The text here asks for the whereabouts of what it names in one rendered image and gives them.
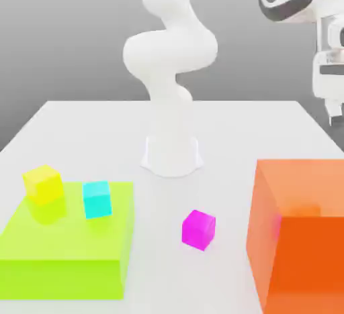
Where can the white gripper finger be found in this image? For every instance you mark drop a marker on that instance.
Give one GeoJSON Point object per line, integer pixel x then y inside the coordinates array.
{"type": "Point", "coordinates": [334, 111]}

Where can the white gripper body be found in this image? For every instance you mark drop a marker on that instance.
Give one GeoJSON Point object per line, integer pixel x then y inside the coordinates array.
{"type": "Point", "coordinates": [329, 83]}

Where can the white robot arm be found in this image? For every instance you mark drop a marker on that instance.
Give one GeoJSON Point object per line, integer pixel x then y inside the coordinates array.
{"type": "Point", "coordinates": [169, 51]}

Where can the small magenta cube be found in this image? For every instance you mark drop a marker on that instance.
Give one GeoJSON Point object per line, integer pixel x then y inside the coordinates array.
{"type": "Point", "coordinates": [198, 230]}

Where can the small cyan cube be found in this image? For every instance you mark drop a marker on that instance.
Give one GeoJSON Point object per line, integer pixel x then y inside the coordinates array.
{"type": "Point", "coordinates": [97, 200]}

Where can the small yellow cube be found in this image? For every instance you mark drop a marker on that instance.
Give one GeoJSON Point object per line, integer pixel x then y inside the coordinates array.
{"type": "Point", "coordinates": [43, 185]}

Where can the large orange box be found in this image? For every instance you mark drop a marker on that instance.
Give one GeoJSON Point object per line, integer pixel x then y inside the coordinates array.
{"type": "Point", "coordinates": [303, 236]}

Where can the large lime green box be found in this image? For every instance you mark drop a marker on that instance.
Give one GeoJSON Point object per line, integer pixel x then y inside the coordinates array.
{"type": "Point", "coordinates": [64, 241]}

